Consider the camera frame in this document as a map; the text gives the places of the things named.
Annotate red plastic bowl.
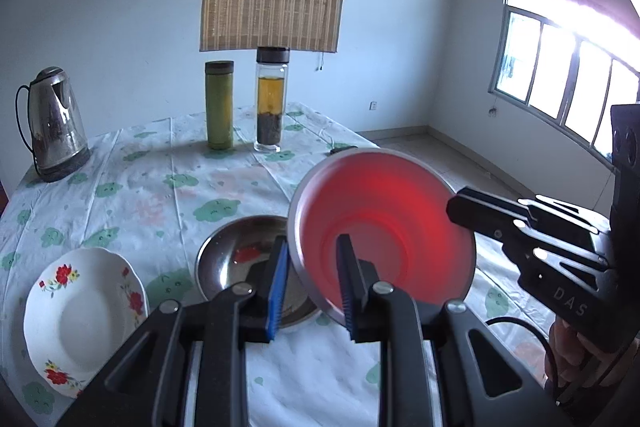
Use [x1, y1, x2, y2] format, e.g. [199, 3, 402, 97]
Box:
[286, 147, 476, 324]

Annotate red flower white plate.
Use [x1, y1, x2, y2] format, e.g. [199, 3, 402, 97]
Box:
[23, 247, 149, 399]

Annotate person's right hand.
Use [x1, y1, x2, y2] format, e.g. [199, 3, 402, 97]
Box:
[549, 317, 611, 387]

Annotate stainless steel bowl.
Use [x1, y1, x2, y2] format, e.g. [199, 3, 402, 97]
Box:
[195, 216, 320, 329]

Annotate black smartphone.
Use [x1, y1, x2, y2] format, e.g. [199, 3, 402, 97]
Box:
[326, 145, 358, 156]

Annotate glass window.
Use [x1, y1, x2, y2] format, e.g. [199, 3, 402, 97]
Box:
[489, 0, 639, 164]

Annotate glass tea bottle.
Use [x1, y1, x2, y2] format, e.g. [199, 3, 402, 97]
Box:
[254, 46, 290, 153]

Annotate green thermos bottle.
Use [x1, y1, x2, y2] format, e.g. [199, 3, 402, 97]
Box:
[205, 61, 234, 150]

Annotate stainless electric kettle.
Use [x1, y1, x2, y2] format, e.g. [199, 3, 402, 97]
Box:
[14, 66, 91, 182]

